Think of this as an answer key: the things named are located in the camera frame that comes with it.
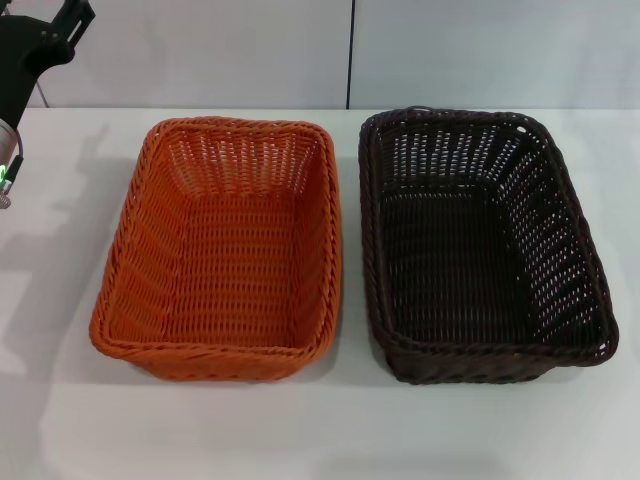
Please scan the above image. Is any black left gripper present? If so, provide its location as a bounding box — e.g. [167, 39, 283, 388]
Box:
[0, 0, 97, 127]

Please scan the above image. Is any orange woven plastic basket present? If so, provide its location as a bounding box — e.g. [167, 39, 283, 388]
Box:
[88, 117, 346, 384]

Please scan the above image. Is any dark brown woven basket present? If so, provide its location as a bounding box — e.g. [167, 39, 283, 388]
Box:
[357, 105, 621, 387]

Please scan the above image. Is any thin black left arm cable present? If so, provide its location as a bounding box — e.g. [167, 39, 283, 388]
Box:
[0, 137, 26, 209]

